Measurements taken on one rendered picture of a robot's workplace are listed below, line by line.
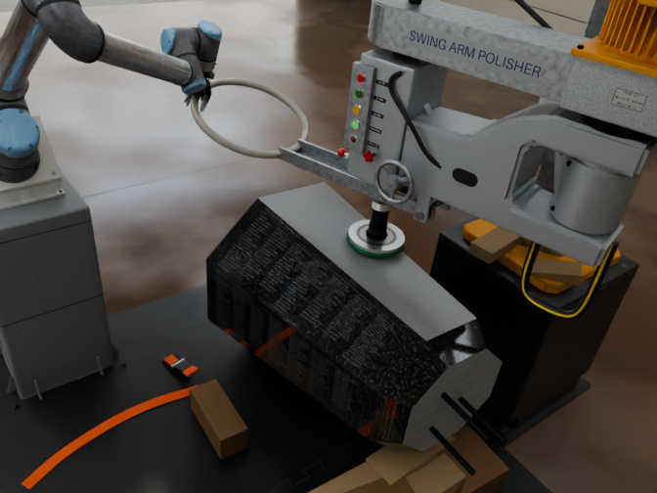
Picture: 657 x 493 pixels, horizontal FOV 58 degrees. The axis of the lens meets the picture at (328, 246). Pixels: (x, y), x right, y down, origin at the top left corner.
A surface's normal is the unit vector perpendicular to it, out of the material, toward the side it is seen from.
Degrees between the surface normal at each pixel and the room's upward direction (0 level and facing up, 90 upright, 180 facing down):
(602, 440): 0
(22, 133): 51
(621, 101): 90
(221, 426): 0
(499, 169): 90
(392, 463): 0
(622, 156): 90
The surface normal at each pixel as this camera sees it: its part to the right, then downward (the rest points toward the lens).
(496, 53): -0.62, 0.39
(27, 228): 0.59, 0.50
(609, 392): 0.09, -0.82
